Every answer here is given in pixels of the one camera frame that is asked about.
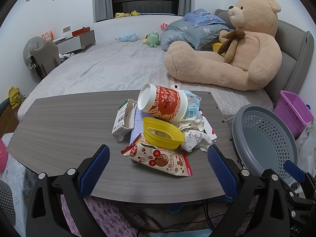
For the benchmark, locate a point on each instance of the grey left curtain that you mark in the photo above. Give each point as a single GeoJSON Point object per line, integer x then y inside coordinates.
{"type": "Point", "coordinates": [102, 10]}

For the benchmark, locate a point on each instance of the purple plastic bin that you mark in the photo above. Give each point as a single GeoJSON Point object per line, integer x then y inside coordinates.
{"type": "Point", "coordinates": [293, 111]}

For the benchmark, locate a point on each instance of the yellow box behind bear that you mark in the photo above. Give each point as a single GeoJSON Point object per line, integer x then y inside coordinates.
{"type": "Point", "coordinates": [217, 48]}

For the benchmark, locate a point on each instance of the light blue plush toy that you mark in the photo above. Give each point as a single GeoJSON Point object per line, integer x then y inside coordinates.
{"type": "Point", "coordinates": [128, 38]}

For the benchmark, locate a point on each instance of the green frog plush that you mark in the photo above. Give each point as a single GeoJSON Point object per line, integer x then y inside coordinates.
{"type": "Point", "coordinates": [152, 39]}

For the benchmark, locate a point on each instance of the blue patterned pillow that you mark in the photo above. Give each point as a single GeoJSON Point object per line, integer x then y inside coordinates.
{"type": "Point", "coordinates": [201, 17]}

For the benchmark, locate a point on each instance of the orange red box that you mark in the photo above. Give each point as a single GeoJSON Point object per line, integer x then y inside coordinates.
{"type": "Point", "coordinates": [80, 31]}

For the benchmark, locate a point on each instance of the small beige earbud case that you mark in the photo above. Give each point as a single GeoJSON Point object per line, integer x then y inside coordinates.
{"type": "Point", "coordinates": [175, 87]}

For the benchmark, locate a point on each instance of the large beige teddy bear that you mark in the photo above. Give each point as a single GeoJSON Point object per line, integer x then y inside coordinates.
{"type": "Point", "coordinates": [207, 67]}

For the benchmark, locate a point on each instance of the bed with grey sheet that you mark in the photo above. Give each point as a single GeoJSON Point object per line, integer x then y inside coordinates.
{"type": "Point", "coordinates": [129, 66]}

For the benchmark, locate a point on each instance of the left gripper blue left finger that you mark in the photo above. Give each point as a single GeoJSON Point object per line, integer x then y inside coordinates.
{"type": "Point", "coordinates": [91, 169]}

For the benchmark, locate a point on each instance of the red white paper cup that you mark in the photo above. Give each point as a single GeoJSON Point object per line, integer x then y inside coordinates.
{"type": "Point", "coordinates": [163, 103]}

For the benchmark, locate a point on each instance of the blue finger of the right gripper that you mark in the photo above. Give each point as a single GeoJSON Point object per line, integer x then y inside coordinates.
{"type": "Point", "coordinates": [294, 171]}

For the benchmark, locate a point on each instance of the pink plush toy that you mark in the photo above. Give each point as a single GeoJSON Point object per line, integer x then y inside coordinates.
{"type": "Point", "coordinates": [164, 26]}

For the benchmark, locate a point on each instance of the grey white desk drawer unit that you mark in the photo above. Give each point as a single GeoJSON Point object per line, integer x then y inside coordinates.
{"type": "Point", "coordinates": [72, 44]}

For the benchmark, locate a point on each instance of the yellow cloth bag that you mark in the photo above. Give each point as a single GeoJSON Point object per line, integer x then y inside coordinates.
{"type": "Point", "coordinates": [15, 97]}

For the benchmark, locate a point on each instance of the grey perforated trash basket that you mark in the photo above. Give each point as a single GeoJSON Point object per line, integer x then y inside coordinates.
{"type": "Point", "coordinates": [263, 141]}

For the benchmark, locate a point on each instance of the yellow plastic bowl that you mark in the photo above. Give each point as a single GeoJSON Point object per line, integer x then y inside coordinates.
{"type": "Point", "coordinates": [161, 133]}

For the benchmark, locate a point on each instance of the yellow plush toys on sill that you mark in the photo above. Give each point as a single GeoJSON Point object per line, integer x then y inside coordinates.
{"type": "Point", "coordinates": [122, 14]}

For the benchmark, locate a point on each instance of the grey clothing on chair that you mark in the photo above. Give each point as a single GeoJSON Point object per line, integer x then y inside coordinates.
{"type": "Point", "coordinates": [32, 44]}

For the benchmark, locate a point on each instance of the white red card box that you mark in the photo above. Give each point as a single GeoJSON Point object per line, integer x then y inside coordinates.
{"type": "Point", "coordinates": [208, 128]}

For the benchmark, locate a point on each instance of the translucent plastic bag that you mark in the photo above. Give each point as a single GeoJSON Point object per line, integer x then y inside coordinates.
{"type": "Point", "coordinates": [306, 145]}

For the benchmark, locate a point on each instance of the grey chair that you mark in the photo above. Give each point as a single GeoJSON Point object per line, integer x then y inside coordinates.
{"type": "Point", "coordinates": [47, 58]}

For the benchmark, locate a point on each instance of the pink paper bag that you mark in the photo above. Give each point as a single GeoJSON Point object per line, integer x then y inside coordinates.
{"type": "Point", "coordinates": [3, 156]}

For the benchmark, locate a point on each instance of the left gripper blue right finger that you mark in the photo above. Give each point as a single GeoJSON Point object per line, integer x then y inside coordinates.
{"type": "Point", "coordinates": [225, 170]}

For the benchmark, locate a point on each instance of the red patterned snack bag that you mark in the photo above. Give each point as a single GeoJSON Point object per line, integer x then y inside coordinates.
{"type": "Point", "coordinates": [158, 158]}

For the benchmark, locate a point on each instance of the white paper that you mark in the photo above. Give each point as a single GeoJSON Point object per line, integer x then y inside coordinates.
{"type": "Point", "coordinates": [195, 136]}

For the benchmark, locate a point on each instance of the grey blue folded quilt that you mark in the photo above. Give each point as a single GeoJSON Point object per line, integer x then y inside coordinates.
{"type": "Point", "coordinates": [182, 30]}

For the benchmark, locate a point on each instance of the blue wet wipes pack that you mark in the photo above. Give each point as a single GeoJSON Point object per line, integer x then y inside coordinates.
{"type": "Point", "coordinates": [193, 105]}

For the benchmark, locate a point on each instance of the white torn milk carton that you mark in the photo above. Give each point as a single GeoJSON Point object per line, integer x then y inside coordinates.
{"type": "Point", "coordinates": [124, 121]}

